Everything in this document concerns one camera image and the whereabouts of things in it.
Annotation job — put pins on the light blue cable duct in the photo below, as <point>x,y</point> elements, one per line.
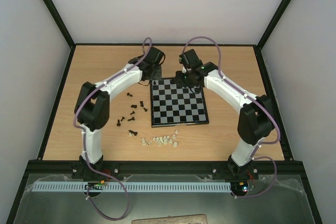
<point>134,187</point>

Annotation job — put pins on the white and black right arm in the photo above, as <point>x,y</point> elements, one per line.
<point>255,113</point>

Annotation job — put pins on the black and grey chessboard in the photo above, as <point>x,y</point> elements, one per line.
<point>172,106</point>

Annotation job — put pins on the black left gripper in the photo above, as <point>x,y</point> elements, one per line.
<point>159,74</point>

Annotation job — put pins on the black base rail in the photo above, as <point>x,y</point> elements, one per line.
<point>120,169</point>

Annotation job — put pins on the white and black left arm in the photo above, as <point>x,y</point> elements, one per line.
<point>92,110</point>

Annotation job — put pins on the white chess pieces cluster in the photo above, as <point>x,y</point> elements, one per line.
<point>165,140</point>

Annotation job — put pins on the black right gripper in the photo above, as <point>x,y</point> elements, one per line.
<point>180,78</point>

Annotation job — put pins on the small circuit board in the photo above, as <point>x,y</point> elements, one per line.
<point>245,186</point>

